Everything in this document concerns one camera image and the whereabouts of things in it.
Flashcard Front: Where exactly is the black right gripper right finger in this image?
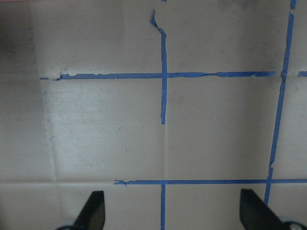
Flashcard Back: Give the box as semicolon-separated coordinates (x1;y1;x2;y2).
240;189;307;230

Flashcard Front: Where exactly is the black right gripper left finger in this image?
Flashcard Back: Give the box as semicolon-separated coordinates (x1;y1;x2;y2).
56;190;106;230

